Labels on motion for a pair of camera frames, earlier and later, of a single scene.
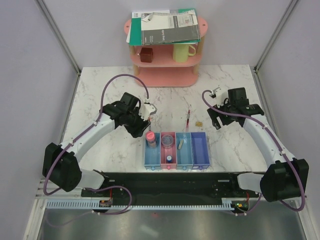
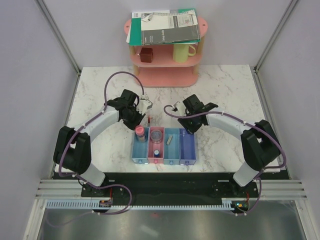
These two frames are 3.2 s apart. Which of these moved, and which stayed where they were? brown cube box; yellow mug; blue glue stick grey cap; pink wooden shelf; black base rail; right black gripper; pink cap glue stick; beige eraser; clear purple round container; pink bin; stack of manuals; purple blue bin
Moved: pink cap glue stick; purple blue bin; pink bin; blue glue stick grey cap; clear purple round container; right black gripper; beige eraser
Stayed: yellow mug; pink wooden shelf; black base rail; brown cube box; stack of manuals
